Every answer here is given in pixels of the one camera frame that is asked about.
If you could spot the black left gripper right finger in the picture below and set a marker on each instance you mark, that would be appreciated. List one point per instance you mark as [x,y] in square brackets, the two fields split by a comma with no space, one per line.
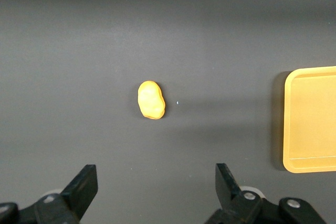
[228,195]

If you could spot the yellow toy potato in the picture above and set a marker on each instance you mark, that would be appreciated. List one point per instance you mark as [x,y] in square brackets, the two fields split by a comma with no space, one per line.
[151,100]

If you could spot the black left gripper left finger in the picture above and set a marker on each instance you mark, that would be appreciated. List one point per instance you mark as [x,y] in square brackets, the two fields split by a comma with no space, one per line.
[78,192]

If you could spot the yellow plastic tray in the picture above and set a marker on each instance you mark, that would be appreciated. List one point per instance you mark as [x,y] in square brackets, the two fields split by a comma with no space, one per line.
[312,119]

